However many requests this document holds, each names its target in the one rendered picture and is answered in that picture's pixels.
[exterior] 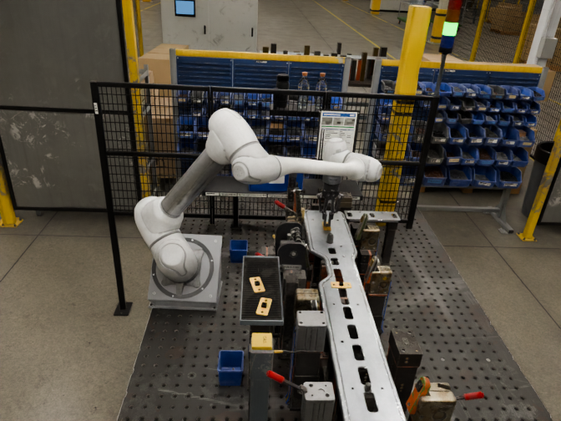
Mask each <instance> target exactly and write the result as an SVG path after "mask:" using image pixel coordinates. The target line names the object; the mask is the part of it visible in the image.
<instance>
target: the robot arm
mask: <svg viewBox="0 0 561 421"><path fill-rule="evenodd" d="M208 127H209V131H210V132H209V135H208V139H207V141H206V144H205V149H204V151H203V152H202V153H201V154H200V156H199V157H198V158H197V159H196V160H195V162H194V163H193V164H192V165H191V166H190V167H189V168H188V170H187V171H186V172H185V173H184V175H183V176H182V177H181V178H180V179H179V181H178V182H177V183H176V184H175V185H174V187H173V188H172V189H171V190H170V192H169V193H168V194H167V195H166V196H160V197H157V196H149V197H146V198H143V199H142V200H141V201H139V202H138V204H137V205H136V206H135V208H134V219H135V223H136V225H137V227H138V229H139V232H140V234H141V236H142V237H143V239H144V241H145V243H146V244H147V246H148V247H149V249H150V250H151V252H152V254H153V257H154V259H155V261H156V264H157V266H158V268H159V270H160V271H161V272H162V273H163V274H164V276H163V279H162V281H161V284H162V285H163V286H169V285H175V286H176V295H179V296H181V295H182V292H183V289H184V286H189V287H195V288H199V287H200V271H201V262H202V257H203V255H204V251H203V250H201V249H199V250H195V251H194V250H191V248H190V245H189V244H188V242H187V241H186V239H185V238H184V237H183V235H182V233H181V232H180V230H179V229H180V226H181V223H182V220H183V219H184V212H183V211H184V210H185V209H186V208H187V207H188V206H189V205H190V204H191V202H192V201H193V200H194V199H195V198H196V197H197V196H198V195H199V193H200V192H201V191H202V190H203V189H204V188H205V187H206V186H207V185H208V184H209V183H210V182H211V181H212V180H213V179H214V178H215V176H216V175H217V174H218V173H219V172H220V171H221V170H222V168H223V167H224V166H225V165H229V164H231V165H232V166H231V169H232V174H233V176H234V177H235V179H236V180H238V181H239V182H241V183H244V184H248V185H261V184H266V183H269V182H271V181H273V180H277V179H279V178H281V177H282V176H284V175H287V174H291V173H304V174H315V175H323V178H322V180H323V181H324V184H323V190H322V192H321V193H317V194H316V195H317V198H318V201H319V211H320V213H322V220H324V222H323V225H324V226H326V217H327V213H326V208H327V203H328V200H331V211H329V220H328V224H329V227H331V220H333V216H334V214H335V213H337V212H338V210H339V207H340V204H341V200H342V199H343V197H344V196H343V194H340V193H339V184H340V183H341V177H342V176H347V177H348V178H349V179H350V180H359V181H366V182H374V181H377V180H379V179H380V178H381V176H382V171H383V168H382V164H381V163H380V162H379V161H378V160H376V159H374V158H372V157H370V156H367V155H362V154H358V153H353V152H351V151H349V150H347V149H346V142H345V140H343V139H339V138H332V139H329V140H328V141H327V142H326V146H325V149H324V154H323V161H321V160H309V159H302V158H291V157H281V156H276V155H268V153H267V152H266V151H265V150H264V149H263V147H262V146H261V145H260V143H259V141H258V139H257V138H256V136H255V134H254V132H253V130H252V129H251V127H250V126H249V125H248V124H247V123H246V121H245V120H244V119H243V118H242V117H241V116H240V115H239V114H237V113H236V112H235V111H234V110H231V109H227V108H225V109H219V110H217V111H216V112H214V113H213V114H212V115H211V117H210V119H209V125H208ZM322 195H323V196H324V197H325V202H324V206H323V210H322V207H321V196H322ZM337 196H338V200H337V203H336V208H335V210H334V202H335V198H336V197H337Z"/></svg>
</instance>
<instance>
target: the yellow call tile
mask: <svg viewBox="0 0 561 421"><path fill-rule="evenodd" d="M251 348H252V349H253V350H271V349H272V336H271V333H252V347H251Z"/></svg>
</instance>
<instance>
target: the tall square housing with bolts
mask: <svg viewBox="0 0 561 421"><path fill-rule="evenodd" d="M326 326H327V324H326V315H325V313H324V312H323V311H297V312H296V323H294V333H293V343H292V352H294V349H295V345H296V351H300V350H304V351H307V353H304V352H300V353H296V355H295V361H294V362H293V358H294V353H292V354H291V371H290V382H292V383H294V384H296V385H298V386H300V385H301V384H302V385H303V384H304V383H305V382H319V373H318V371H319V364H320V357H321V353H323V351H324V344H325V338H326ZM292 368H293V372H292ZM291 377H292V381H291ZM286 396H287V397H286V404H287V405H288V407H287V408H289V409H290V411H297V413H299V411H301V401H302V394H299V393H298V392H297V389H295V388H293V387H291V386H289V389H288V393H287V394H286ZM287 399H288V400H287Z"/></svg>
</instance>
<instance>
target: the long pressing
mask: <svg viewBox="0 0 561 421"><path fill-rule="evenodd" d="M323 221H324V220H322V213H320V211H319V210H305V216H304V224H305V229H306V238H307V243H308V247H309V252H310V253H311V254H312V255H314V256H317V257H319V258H321V259H322V260H323V261H324V262H325V265H326V272H327V277H326V278H325V279H323V280H322V281H320V282H319V284H318V289H319V294H320V299H321V307H322V311H323V312H324V313H325V315H326V324H327V326H326V334H327V339H328V343H329V348H330V353H331V361H332V366H333V371H334V375H335V380H336V388H337V393H338V398H339V403H340V407H341V416H342V420H343V421H407V420H406V417H405V414H404V412H403V409H402V404H401V401H400V398H399V396H398V393H397V389H396V386H395V383H394V381H393V378H392V373H391V370H390V368H389V365H388V362H387V358H386V355H385V353H384V350H383V347H382V342H381V339H380V337H379V334H378V331H377V327H376V324H375V322H374V319H373V316H372V314H371V308H370V306H369V303H368V300H367V298H366V293H365V291H364V288H363V285H362V282H361V278H360V275H359V272H358V270H357V267H356V263H355V259H356V256H357V250H356V246H355V243H354V241H353V238H352V235H351V231H350V229H349V226H348V224H347V221H346V217H345V214H344V213H342V212H340V211H338V212H337V213H335V214H334V216H333V220H331V231H324V229H323V225H322V222H323ZM329 233H332V234H333V235H334V240H333V243H332V244H329V243H327V242H326V239H327V235H328V234H329ZM329 248H333V249H335V252H336V254H330V253H329V250H328V249H329ZM343 256H344V257H343ZM331 259H337V260H338V264H339V265H332V263H331ZM334 270H340V271H341V276H342V279H343V282H350V283H351V288H332V287H331V282H336V277H335V273H334ZM338 289H345V290H346V294H347V298H348V302H349V304H348V305H344V304H342V303H341V298H340V294H339V291H338ZM333 304H335V305H333ZM357 304H359V305H357ZM343 307H349V308H350V309H351V314H352V316H353V319H346V318H345V314H344V311H343ZM347 326H355V327H356V332H357V336H358V339H352V338H350V335H349V332H348V328H347ZM341 341H343V342H341ZM352 346H360V347H361V350H362V354H363V357H364V360H363V361H357V360H356V359H355V355H354V352H353V348H352ZM358 368H366V370H367V373H368V376H369V379H370V383H371V391H365V389H364V386H365V385H363V384H362V383H361V380H360V376H359V372H358ZM351 388H354V389H351ZM382 388H383V389H382ZM365 393H372V394H373V395H374V399H375V401H376V405H377V412H375V413H372V412H369V411H368V409H367V405H366V400H365V396H364V394H365Z"/></svg>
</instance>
